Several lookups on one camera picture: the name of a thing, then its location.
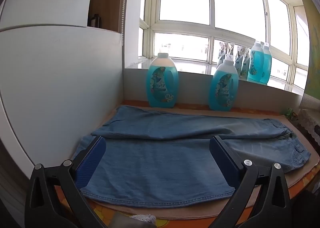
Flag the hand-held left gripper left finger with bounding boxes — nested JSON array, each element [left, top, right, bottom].
[[24, 136, 108, 228]]

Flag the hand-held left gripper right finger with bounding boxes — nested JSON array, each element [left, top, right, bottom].
[[209, 135, 293, 228]]

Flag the blue denim pants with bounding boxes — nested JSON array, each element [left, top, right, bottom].
[[70, 105, 312, 209]]

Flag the orange floral tablecloth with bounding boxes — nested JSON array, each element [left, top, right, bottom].
[[52, 100, 320, 228]]

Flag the beige towel mat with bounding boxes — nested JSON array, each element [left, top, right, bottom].
[[62, 104, 320, 218]]

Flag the blue detergent bottle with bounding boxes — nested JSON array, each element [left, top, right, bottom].
[[209, 54, 239, 112], [247, 41, 265, 84], [146, 53, 179, 109], [260, 43, 272, 85]]

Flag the white cabinet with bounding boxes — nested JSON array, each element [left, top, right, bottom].
[[0, 0, 132, 193]]

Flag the white lace side table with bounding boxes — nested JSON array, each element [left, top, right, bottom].
[[299, 109, 320, 141]]

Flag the black thermos flask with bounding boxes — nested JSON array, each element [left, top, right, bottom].
[[90, 14, 101, 28]]

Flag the landscape wall poster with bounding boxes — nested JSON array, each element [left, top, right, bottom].
[[291, 0, 320, 98]]

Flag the white window frame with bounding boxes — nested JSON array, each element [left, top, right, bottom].
[[139, 0, 310, 91]]

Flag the white blind bead chain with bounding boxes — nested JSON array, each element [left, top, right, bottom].
[[121, 0, 125, 45]]

